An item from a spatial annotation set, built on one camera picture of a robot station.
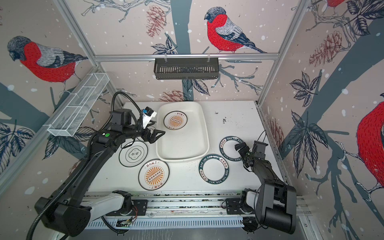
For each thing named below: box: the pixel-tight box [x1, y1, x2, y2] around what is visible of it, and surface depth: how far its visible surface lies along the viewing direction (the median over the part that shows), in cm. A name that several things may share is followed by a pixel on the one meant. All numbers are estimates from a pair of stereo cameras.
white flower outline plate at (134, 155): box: [119, 140, 149, 167], surface depth 92 cm
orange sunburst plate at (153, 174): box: [138, 158, 170, 191], surface depth 86 cm
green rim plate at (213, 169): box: [198, 153, 230, 185], surface depth 88 cm
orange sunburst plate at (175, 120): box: [163, 110, 188, 131], surface depth 112 cm
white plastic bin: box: [156, 101, 210, 163], surface depth 98 cm
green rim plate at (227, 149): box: [219, 135, 244, 162], surface depth 97 cm
